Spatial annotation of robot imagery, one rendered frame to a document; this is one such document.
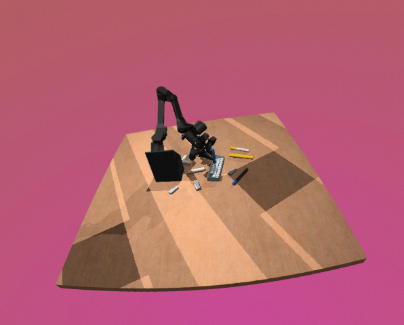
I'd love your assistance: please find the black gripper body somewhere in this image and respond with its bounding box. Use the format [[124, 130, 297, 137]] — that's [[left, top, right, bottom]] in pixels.
[[189, 135, 217, 161]]

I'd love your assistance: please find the grey letter keyboard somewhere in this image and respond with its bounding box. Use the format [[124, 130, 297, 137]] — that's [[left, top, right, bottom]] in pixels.
[[207, 156, 225, 181]]

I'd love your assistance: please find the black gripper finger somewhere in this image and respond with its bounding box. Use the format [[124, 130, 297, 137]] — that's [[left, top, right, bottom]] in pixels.
[[206, 144, 212, 156], [198, 149, 213, 160]]

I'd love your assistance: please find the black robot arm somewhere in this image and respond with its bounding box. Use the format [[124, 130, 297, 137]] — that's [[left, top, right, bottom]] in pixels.
[[150, 87, 209, 151]]

